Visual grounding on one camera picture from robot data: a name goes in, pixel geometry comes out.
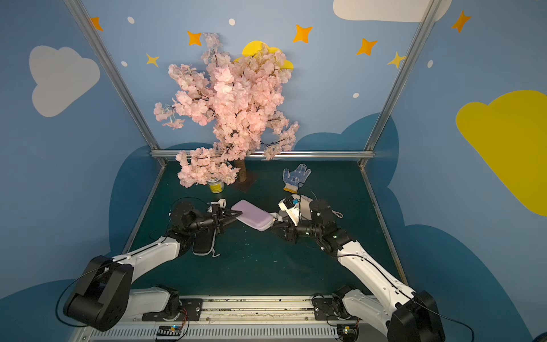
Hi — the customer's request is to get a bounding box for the aluminium front rail base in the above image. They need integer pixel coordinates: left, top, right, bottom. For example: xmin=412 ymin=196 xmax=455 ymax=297
xmin=71 ymin=294 xmax=389 ymax=341

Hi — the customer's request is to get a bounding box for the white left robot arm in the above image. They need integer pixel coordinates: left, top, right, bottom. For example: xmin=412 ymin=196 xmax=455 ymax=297
xmin=55 ymin=199 xmax=242 ymax=331

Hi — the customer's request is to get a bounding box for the aluminium frame post right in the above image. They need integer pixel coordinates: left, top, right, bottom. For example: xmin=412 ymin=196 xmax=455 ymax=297
xmin=359 ymin=0 xmax=444 ymax=171

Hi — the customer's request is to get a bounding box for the aluminium frame post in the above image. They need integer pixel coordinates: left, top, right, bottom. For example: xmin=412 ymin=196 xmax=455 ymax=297
xmin=64 ymin=0 xmax=160 ymax=151
xmin=359 ymin=0 xmax=444 ymax=171

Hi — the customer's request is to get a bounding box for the grey umbrella case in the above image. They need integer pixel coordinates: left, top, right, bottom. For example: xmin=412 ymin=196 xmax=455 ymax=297
xmin=232 ymin=199 xmax=275 ymax=232

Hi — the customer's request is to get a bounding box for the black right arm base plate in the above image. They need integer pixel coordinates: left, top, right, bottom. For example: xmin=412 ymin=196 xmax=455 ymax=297
xmin=310 ymin=295 xmax=358 ymax=321

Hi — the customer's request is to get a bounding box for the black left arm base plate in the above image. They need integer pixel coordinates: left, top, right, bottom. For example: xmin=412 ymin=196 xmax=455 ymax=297
xmin=142 ymin=298 xmax=204 ymax=322

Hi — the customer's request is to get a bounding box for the aluminium frame post left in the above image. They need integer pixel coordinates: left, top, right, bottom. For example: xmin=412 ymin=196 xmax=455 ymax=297
xmin=64 ymin=0 xmax=160 ymax=151

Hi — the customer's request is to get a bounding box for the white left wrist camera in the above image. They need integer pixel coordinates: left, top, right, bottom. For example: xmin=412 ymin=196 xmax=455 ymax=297
xmin=209 ymin=199 xmax=226 ymax=209

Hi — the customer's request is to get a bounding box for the pink cherry blossom tree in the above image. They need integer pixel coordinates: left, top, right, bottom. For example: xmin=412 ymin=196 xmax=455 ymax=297
xmin=153 ymin=33 xmax=299 ymax=188

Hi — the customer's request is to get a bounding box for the black zippered umbrella case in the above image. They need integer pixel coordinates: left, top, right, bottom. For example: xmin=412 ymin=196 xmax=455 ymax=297
xmin=192 ymin=228 xmax=220 ymax=258

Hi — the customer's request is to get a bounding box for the blue dotted work glove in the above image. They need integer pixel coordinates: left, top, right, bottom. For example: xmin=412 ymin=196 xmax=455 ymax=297
xmin=282 ymin=164 xmax=312 ymax=194

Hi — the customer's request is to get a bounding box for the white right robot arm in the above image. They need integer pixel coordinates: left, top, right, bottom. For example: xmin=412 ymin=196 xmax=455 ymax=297
xmin=273 ymin=195 xmax=447 ymax=341

